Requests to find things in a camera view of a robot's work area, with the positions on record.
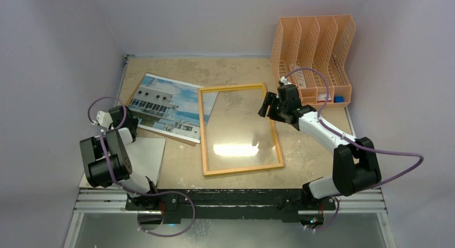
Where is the building and sky photo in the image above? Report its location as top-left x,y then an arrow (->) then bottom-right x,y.
127,73 -> 218,145

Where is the clear acrylic sheet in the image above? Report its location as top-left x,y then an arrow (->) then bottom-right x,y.
202,88 -> 280,172

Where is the yellow wooden picture frame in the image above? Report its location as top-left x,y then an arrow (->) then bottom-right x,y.
197,83 -> 285,177

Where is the brown backing board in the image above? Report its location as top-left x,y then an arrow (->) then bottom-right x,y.
128,91 -> 201,145

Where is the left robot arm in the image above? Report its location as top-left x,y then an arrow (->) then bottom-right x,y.
79,106 -> 160,210

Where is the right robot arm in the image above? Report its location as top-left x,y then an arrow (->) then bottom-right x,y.
258,84 -> 381,209

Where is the white label card in organizer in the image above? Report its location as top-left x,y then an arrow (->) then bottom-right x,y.
288,70 -> 307,88

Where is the red white small box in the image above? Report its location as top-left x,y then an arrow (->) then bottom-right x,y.
317,93 -> 332,103

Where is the blue small object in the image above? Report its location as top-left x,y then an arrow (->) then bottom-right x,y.
333,96 -> 345,103

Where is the orange plastic file organizer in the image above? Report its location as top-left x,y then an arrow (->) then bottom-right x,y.
270,14 -> 356,108

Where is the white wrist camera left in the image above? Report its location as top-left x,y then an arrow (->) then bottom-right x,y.
92,111 -> 113,129

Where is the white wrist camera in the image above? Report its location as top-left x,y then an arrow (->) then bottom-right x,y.
278,76 -> 292,86
92,111 -> 113,129

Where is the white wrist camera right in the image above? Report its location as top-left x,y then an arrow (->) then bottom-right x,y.
278,76 -> 292,86

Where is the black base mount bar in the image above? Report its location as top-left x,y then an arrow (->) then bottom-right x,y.
126,188 -> 336,224

